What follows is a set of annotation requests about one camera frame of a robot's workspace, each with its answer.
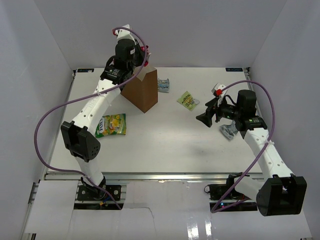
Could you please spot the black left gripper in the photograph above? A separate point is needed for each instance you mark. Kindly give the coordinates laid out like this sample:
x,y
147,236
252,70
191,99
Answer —
x,y
141,53

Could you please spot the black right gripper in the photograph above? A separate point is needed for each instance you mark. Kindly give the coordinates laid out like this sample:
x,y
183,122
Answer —
x,y
206,117

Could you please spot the silver blue snack packet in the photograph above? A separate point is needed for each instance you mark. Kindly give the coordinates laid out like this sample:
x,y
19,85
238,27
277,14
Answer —
x,y
229,130

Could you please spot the green Fox's candy bag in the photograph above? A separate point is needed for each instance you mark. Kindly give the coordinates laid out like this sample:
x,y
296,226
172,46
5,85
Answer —
x,y
110,125

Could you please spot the red pink snack packet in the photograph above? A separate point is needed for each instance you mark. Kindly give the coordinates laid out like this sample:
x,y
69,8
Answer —
x,y
145,55

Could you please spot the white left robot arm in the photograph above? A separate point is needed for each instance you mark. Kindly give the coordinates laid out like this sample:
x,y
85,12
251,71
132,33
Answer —
x,y
79,134

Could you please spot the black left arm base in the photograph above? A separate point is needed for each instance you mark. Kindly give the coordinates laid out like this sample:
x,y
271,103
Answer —
x,y
89,193

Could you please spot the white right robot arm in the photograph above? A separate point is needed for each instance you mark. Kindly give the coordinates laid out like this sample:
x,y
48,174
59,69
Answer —
x,y
282,192

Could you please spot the brown paper bag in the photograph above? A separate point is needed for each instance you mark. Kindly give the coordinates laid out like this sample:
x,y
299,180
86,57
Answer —
x,y
142,91

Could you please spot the green yellow snack packet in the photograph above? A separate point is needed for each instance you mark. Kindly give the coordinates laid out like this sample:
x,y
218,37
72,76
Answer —
x,y
188,101

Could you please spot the blue white snack packet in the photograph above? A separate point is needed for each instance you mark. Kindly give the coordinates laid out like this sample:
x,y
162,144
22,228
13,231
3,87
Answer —
x,y
163,85

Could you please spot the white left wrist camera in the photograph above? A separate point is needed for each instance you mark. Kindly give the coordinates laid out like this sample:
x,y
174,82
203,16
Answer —
x,y
122,34

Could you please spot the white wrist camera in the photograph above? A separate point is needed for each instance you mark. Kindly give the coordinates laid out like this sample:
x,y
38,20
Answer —
x,y
122,34
219,92

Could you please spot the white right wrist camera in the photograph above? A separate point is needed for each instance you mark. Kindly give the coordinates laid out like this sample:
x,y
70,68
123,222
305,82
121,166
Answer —
x,y
219,92

